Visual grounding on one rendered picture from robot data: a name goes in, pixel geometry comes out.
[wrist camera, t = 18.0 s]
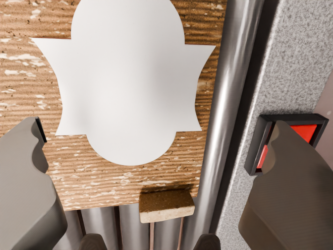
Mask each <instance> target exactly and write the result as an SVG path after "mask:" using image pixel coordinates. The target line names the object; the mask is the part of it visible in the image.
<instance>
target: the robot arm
mask: <svg viewBox="0 0 333 250"><path fill-rule="evenodd" d="M46 142H47V139H46V136H45V133H44V130H43V126H42V123H41V121H40V118H39V117H38V116H36V117H27V118H25V119H24V120H22V121H21V122H20V123H19V124H17V125H16V126H15V127H14V128H12V129H11V130H10V131H8V132H7V133H6V134H5V135H3V136H2V137H1V138H0V250H52V249H53V248H54V247H55V245H56V244H57V243H58V242H59V240H60V239H61V238H62V237H63V235H64V234H65V232H66V230H67V227H68V223H67V219H66V216H65V212H64V209H63V206H62V203H61V201H60V198H59V196H58V193H57V191H56V188H55V186H54V183H53V181H52V179H51V177H50V176H49V175H47V174H46V172H47V170H48V168H49V165H48V163H47V160H46V158H45V155H44V153H43V150H42V148H43V146H44V144H45V143H46ZM265 145H266V146H267V148H268V151H267V154H266V157H265V159H264V162H263V164H262V167H261V170H262V172H263V175H261V176H259V177H257V178H256V179H255V180H254V183H253V186H252V188H251V191H250V194H249V196H248V199H247V202H246V204H245V207H244V210H243V212H242V215H241V218H240V220H239V223H238V230H239V232H240V234H241V236H242V237H243V239H244V240H245V242H246V243H247V245H248V246H249V248H250V249H251V250H333V170H332V169H331V168H330V166H329V165H328V164H327V162H326V161H325V160H324V159H323V157H322V156H321V155H320V154H319V153H318V152H317V151H316V150H315V149H314V148H313V147H312V146H311V145H310V144H309V143H308V142H307V141H306V140H305V139H303V138H302V137H301V136H300V135H299V134H298V133H297V132H296V131H295V130H294V129H293V128H291V127H290V126H289V125H288V124H287V123H286V122H284V121H281V120H278V121H276V120H274V121H273V123H272V126H271V129H270V132H269V134H268V137H267V140H266V143H265ZM79 250H108V249H107V247H106V244H105V242H104V240H103V237H102V236H101V235H100V234H93V233H89V234H86V235H85V236H84V237H83V238H82V239H81V242H80V246H79ZM193 250H221V243H220V239H219V238H218V236H217V235H215V234H202V235H201V236H200V237H199V239H198V241H197V243H196V245H195V247H194V249H193Z"/></svg>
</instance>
